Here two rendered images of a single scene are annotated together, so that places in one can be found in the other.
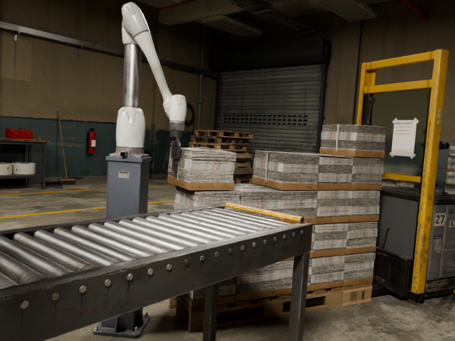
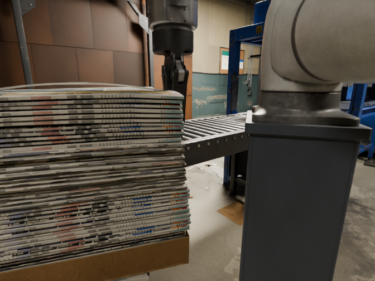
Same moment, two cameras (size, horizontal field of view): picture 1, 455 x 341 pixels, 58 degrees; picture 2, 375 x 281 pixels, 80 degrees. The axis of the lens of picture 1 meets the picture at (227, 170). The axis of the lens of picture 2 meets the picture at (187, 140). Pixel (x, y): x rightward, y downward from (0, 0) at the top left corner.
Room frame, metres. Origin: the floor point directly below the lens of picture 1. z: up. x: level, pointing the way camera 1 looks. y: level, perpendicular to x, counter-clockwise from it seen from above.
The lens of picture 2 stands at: (2.85, 0.43, 1.07)
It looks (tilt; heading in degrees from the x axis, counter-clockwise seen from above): 14 degrees down; 192
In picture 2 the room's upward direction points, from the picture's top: straight up
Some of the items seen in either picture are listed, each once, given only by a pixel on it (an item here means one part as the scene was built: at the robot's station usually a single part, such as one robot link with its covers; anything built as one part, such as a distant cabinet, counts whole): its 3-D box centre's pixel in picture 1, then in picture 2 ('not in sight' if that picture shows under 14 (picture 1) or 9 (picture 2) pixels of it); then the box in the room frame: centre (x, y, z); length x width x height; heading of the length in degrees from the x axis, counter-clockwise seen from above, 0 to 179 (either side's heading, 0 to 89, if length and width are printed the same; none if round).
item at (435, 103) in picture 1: (427, 173); not in sight; (2.97, -1.45, 0.97); 0.09 x 0.09 x 1.75; 27
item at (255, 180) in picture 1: (283, 183); not in sight; (2.79, -0.39, 0.86); 0.38 x 0.29 x 0.04; 26
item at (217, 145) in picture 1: (220, 158); not in sight; (9.59, 0.18, 0.65); 1.33 x 0.94 x 1.30; 143
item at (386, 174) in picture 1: (393, 175); not in sight; (3.28, -1.33, 0.92); 0.57 x 0.01 x 0.05; 27
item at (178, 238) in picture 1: (159, 236); (201, 130); (1.44, 0.23, 0.77); 0.47 x 0.05 x 0.05; 49
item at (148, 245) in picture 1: (128, 242); (215, 127); (1.34, 0.31, 0.77); 0.47 x 0.05 x 0.05; 49
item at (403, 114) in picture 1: (395, 131); not in sight; (3.27, -1.32, 1.28); 0.57 x 0.01 x 0.65; 27
